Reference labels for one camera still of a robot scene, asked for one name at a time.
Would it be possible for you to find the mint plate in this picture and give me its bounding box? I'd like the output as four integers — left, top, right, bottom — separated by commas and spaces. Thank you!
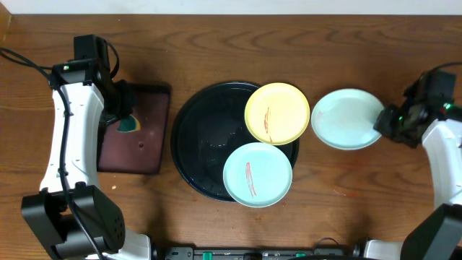
223, 142, 293, 208
311, 88, 384, 150

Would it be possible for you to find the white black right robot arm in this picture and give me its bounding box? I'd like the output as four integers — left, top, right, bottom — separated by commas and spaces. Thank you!
361, 100, 461, 260

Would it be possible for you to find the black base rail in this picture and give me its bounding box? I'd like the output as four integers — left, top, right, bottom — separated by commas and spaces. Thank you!
158, 238, 367, 260

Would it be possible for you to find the dark red rectangular tray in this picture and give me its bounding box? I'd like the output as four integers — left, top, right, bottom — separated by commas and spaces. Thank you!
97, 82, 171, 175

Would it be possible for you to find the green yellow sponge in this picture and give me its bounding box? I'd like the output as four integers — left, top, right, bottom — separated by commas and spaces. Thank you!
117, 115, 141, 133

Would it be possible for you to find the round black tray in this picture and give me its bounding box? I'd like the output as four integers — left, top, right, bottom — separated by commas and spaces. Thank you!
170, 81, 300, 203

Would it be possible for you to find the yellow plate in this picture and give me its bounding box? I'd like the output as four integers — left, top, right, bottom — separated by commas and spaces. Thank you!
244, 82, 310, 145

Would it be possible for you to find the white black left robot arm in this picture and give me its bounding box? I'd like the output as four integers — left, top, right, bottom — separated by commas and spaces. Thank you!
21, 59, 153, 259

